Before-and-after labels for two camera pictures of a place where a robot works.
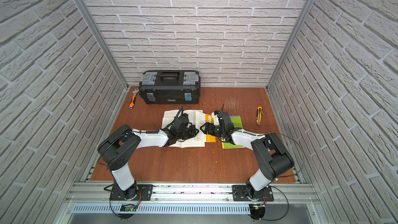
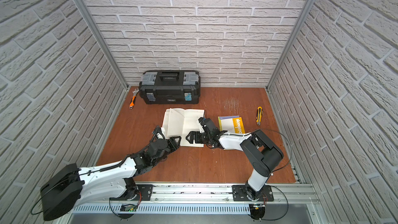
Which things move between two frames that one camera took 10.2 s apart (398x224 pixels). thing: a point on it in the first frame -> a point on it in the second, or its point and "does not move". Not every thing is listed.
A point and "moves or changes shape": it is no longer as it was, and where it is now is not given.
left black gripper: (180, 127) -> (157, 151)
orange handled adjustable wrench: (132, 103) does not move
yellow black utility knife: (259, 115) does not move
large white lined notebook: (196, 117) does not move
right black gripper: (208, 125) -> (192, 134)
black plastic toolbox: (170, 87) does not move
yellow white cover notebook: (209, 119) moves or changes shape
